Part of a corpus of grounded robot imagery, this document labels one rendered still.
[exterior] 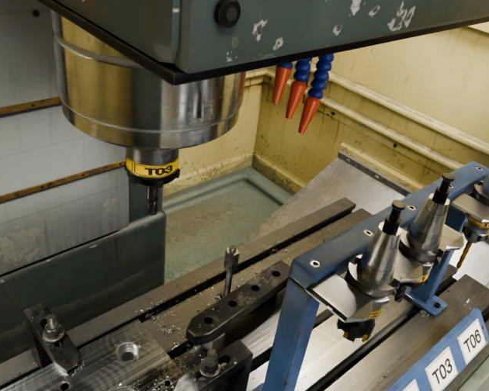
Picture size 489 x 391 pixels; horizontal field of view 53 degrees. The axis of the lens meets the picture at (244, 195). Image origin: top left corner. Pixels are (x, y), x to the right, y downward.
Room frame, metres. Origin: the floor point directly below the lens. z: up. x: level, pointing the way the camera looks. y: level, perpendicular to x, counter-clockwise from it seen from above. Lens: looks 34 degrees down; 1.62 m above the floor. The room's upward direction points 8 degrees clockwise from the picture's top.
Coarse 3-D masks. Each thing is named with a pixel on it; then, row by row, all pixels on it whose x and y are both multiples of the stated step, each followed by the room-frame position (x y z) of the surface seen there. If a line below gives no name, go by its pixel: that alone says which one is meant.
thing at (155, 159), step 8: (128, 152) 0.39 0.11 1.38; (136, 152) 0.39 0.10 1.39; (144, 152) 0.39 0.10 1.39; (168, 152) 0.39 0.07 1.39; (176, 152) 0.40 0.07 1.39; (136, 160) 0.39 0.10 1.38; (144, 160) 0.39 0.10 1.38; (152, 160) 0.39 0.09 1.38; (160, 160) 0.39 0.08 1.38; (168, 160) 0.39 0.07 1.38; (144, 176) 0.39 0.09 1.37
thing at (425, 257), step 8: (400, 240) 0.53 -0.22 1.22; (400, 248) 0.53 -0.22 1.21; (408, 248) 0.52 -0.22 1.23; (416, 248) 0.52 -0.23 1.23; (440, 248) 0.53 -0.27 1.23; (416, 256) 0.51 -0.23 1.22; (424, 256) 0.51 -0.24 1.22; (432, 256) 0.51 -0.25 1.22; (440, 256) 0.52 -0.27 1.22; (424, 264) 0.51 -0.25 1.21
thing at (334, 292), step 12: (324, 276) 0.45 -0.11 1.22; (336, 276) 0.45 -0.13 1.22; (312, 288) 0.43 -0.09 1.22; (324, 288) 0.43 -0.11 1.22; (336, 288) 0.43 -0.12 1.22; (348, 288) 0.44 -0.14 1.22; (324, 300) 0.41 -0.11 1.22; (336, 300) 0.41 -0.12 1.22; (348, 300) 0.42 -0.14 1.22; (360, 300) 0.42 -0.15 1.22; (372, 300) 0.42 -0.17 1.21; (336, 312) 0.40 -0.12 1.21; (348, 312) 0.40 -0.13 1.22; (360, 312) 0.40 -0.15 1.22
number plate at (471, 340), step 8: (472, 328) 0.66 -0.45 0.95; (480, 328) 0.67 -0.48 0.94; (464, 336) 0.64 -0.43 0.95; (472, 336) 0.65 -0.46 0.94; (480, 336) 0.66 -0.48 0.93; (464, 344) 0.63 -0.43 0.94; (472, 344) 0.64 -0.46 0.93; (480, 344) 0.65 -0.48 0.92; (464, 352) 0.62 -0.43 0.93; (472, 352) 0.63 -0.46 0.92; (464, 360) 0.61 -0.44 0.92
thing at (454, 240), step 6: (444, 228) 0.59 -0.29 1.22; (450, 228) 0.59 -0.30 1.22; (444, 234) 0.57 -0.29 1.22; (450, 234) 0.58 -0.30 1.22; (456, 234) 0.58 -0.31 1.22; (462, 234) 0.58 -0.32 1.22; (450, 240) 0.56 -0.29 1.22; (456, 240) 0.56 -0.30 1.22; (462, 240) 0.57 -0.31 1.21; (450, 246) 0.55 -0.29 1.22; (456, 246) 0.55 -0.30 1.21; (462, 246) 0.55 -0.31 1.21
